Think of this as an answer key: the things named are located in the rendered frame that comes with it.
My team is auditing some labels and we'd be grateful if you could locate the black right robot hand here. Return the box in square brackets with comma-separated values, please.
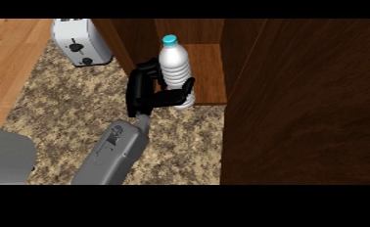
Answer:
[125, 57, 196, 118]

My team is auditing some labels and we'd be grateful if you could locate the clear water bottle teal cap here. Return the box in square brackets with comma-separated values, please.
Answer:
[157, 34, 196, 112]

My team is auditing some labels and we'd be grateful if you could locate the brown wooden cabinet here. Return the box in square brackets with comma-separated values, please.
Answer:
[91, 18, 268, 107]

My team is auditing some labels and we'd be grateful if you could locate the dark brown cabinet door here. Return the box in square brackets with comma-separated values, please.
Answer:
[219, 18, 370, 186]

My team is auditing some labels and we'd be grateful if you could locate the silver toaster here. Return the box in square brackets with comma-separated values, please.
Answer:
[50, 18, 115, 68]

